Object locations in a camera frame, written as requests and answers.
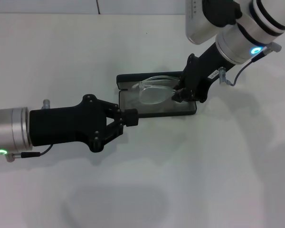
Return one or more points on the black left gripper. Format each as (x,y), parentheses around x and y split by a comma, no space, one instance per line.
(66,126)

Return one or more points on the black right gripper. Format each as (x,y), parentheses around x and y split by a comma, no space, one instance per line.
(202,73)

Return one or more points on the black glasses case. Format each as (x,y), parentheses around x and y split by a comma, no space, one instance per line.
(156,111)

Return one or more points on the clear white glasses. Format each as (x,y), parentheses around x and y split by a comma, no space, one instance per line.
(154,95)

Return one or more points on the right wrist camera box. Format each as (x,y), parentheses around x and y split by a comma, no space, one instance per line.
(199,23)

